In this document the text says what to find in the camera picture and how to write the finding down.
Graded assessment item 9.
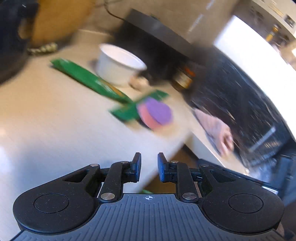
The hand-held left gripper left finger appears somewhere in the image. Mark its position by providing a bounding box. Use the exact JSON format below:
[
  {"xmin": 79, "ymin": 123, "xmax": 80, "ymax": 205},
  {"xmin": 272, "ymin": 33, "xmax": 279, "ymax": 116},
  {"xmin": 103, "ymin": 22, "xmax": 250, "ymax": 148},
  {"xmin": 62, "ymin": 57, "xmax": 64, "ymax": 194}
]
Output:
[{"xmin": 62, "ymin": 152, "xmax": 142, "ymax": 202}]

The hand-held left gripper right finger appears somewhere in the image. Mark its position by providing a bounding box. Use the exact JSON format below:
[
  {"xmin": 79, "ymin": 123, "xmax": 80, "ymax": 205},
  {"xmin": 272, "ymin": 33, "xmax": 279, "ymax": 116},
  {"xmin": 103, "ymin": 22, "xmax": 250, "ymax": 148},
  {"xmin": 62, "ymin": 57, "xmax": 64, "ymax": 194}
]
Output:
[{"xmin": 157, "ymin": 152, "xmax": 232, "ymax": 202}]

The pink purple sponge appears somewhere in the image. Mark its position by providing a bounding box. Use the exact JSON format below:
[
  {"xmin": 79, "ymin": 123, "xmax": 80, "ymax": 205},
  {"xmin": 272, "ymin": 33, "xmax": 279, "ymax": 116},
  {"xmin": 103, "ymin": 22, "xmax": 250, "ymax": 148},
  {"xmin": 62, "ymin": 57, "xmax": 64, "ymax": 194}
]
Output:
[{"xmin": 136, "ymin": 97, "xmax": 174, "ymax": 131}]

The green packet gold print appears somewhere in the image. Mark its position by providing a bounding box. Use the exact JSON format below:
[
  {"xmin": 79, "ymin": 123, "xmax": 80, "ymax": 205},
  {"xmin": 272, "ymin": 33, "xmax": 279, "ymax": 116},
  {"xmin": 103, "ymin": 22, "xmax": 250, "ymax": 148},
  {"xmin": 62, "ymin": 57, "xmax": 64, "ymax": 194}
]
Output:
[{"xmin": 50, "ymin": 58, "xmax": 133, "ymax": 104}]

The pink striped cloth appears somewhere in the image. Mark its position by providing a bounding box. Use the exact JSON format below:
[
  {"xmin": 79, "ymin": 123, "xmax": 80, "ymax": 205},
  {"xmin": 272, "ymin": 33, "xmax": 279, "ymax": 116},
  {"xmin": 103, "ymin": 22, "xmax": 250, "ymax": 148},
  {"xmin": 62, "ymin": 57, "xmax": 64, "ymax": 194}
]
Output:
[{"xmin": 193, "ymin": 108, "xmax": 234, "ymax": 157}]

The garlic bulb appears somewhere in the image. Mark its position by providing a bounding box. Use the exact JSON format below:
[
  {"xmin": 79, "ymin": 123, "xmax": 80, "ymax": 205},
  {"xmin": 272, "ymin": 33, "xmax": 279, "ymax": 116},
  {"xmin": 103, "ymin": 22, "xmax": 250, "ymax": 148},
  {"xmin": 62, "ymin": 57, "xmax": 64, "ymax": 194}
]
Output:
[{"xmin": 129, "ymin": 76, "xmax": 149, "ymax": 90}]

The glass jar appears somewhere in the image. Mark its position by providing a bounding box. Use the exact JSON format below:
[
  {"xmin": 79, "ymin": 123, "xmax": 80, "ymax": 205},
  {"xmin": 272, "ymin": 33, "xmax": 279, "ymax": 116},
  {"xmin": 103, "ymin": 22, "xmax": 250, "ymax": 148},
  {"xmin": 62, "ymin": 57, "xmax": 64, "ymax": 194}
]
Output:
[{"xmin": 172, "ymin": 65, "xmax": 195, "ymax": 92}]

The white bowl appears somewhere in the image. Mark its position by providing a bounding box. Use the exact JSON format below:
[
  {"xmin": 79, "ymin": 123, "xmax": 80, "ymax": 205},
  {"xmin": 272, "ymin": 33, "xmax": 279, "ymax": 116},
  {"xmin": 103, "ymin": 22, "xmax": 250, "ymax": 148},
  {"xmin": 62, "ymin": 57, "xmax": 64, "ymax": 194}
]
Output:
[{"xmin": 95, "ymin": 43, "xmax": 148, "ymax": 88}]

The black box appliance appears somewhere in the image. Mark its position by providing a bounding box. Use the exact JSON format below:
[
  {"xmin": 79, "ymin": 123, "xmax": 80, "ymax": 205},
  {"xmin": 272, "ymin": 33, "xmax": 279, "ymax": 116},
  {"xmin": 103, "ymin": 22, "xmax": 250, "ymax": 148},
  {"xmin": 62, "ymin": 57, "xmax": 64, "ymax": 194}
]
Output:
[{"xmin": 115, "ymin": 8, "xmax": 200, "ymax": 82}]

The green checkered cloth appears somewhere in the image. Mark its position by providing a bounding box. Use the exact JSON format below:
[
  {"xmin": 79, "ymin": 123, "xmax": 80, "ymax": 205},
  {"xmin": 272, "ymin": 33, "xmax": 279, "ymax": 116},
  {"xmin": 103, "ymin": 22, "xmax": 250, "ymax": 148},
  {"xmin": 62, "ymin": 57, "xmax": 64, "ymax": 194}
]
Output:
[{"xmin": 27, "ymin": 43, "xmax": 58, "ymax": 56}]

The round wooden cutting board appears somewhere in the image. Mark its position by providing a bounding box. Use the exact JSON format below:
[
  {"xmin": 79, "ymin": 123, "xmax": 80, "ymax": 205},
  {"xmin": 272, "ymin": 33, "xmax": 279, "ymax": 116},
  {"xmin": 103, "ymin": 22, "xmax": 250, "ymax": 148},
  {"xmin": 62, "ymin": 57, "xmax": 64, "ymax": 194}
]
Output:
[{"xmin": 30, "ymin": 0, "xmax": 99, "ymax": 47}]

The dark blue rice cooker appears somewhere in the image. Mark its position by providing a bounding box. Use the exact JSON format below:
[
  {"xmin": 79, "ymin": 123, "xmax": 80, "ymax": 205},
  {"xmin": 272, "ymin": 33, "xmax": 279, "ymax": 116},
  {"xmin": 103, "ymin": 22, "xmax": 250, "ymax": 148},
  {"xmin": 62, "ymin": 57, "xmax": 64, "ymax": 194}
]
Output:
[{"xmin": 0, "ymin": 0, "xmax": 39, "ymax": 84}]

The black cable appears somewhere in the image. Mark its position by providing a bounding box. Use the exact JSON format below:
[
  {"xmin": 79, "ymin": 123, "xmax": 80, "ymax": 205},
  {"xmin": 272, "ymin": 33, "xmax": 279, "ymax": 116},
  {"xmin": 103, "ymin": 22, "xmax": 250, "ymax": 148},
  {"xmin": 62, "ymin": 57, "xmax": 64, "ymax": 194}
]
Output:
[{"xmin": 103, "ymin": 0, "xmax": 126, "ymax": 21}]

